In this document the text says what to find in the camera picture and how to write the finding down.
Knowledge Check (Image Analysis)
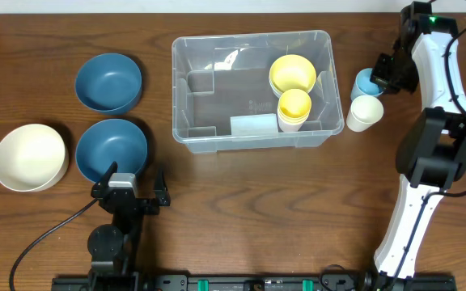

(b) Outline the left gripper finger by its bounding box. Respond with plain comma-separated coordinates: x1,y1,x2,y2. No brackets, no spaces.
91,162,118,199
153,167,171,207

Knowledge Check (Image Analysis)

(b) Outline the light blue cup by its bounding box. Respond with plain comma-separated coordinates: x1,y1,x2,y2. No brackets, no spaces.
350,68,383,100

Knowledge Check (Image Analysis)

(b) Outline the small yellow bowl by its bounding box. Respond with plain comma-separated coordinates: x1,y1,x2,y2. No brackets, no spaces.
269,54,317,94

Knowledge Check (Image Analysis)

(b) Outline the yellow cup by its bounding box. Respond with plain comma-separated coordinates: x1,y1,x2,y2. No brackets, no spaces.
277,89,311,120
277,111,309,124

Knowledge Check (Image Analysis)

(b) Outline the small white bowl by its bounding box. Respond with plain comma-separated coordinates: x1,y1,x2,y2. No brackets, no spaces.
269,80,282,98

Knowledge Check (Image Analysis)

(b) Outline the pink cup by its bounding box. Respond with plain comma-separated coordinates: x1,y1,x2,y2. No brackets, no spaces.
278,119,303,133

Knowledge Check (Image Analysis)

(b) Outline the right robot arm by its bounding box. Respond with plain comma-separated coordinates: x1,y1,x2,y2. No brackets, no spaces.
371,2,466,290

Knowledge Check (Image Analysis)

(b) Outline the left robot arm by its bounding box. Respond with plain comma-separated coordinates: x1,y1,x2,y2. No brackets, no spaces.
87,162,171,291

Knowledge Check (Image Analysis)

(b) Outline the clear plastic storage container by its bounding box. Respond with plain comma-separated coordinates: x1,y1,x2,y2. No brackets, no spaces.
172,30,345,154

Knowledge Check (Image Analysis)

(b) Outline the cream cup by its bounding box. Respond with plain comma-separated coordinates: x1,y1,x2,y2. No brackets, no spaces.
346,95,383,132

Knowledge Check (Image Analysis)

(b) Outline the dark blue bowl near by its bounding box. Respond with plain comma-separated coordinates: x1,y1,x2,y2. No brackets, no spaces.
75,119,148,183

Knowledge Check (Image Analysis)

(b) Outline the dark blue bowl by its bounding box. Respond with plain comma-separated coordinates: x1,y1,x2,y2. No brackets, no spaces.
75,119,148,183
74,53,142,115

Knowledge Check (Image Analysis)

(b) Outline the cream bowl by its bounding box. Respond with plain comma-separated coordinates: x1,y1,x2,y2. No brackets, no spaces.
0,124,69,192

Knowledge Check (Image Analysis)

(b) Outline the dark blue bowl far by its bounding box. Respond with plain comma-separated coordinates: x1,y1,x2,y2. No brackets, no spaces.
74,53,142,115

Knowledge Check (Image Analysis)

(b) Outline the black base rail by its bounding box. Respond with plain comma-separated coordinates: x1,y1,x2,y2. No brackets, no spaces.
51,272,457,291

